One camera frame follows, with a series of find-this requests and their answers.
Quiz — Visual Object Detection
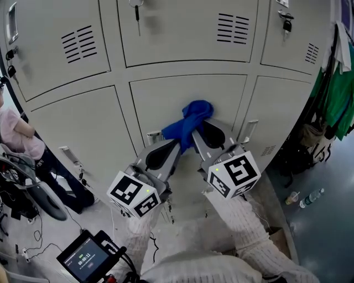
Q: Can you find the green jacket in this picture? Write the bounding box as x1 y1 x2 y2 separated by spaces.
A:
309 43 354 142

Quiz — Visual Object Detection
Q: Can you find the olive shoulder bag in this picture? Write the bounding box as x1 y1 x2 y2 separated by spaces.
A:
300 123 326 147

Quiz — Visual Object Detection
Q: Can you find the grey curved chair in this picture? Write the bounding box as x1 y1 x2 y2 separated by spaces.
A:
0 143 69 222

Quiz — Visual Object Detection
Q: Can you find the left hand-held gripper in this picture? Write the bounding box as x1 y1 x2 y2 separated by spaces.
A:
106 139 182 219

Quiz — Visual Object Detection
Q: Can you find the grey metal locker door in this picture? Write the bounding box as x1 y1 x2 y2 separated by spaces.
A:
128 74 248 177

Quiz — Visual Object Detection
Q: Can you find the blue cleaning cloth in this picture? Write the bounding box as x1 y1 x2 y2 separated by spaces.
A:
162 99 215 156

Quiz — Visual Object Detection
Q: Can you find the grey metal locker cabinet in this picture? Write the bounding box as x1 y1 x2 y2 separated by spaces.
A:
0 0 332 224

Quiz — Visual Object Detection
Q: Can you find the clear plastic water bottle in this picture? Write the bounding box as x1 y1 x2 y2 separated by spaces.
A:
299 188 325 209

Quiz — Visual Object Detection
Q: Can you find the beige backpack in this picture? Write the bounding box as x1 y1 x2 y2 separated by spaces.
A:
312 138 332 164

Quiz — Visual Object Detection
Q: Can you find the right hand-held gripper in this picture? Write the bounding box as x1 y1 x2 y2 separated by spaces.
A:
191 119 262 200

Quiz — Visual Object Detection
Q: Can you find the black bag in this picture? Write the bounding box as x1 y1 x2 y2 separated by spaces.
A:
278 143 316 188

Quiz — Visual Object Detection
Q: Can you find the silver recessed handle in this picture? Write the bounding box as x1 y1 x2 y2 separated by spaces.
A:
146 131 163 146

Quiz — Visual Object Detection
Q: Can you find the black key bunch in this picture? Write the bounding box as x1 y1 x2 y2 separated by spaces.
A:
79 171 91 189
5 45 19 78

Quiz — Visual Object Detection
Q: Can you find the person's white knit top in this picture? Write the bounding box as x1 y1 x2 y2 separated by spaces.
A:
138 218 266 283

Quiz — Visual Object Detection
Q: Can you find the person's left forearm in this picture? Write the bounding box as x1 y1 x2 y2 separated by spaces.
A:
121 206 178 274

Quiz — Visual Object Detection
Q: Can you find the black padlock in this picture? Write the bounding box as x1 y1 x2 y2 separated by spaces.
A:
278 9 294 35

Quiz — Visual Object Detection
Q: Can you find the white shirt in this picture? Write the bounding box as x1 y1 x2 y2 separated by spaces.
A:
327 20 352 75

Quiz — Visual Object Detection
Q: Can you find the blue wall poster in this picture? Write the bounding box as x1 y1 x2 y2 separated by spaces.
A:
341 0 351 25

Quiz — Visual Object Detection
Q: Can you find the black recorder monitor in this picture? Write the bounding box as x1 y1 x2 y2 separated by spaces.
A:
56 229 128 283

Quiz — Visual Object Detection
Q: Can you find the plastic cup with straw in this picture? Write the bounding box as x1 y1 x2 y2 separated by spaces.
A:
285 191 301 206

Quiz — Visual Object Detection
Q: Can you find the person's right forearm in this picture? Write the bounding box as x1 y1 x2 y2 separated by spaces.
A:
203 190 319 283

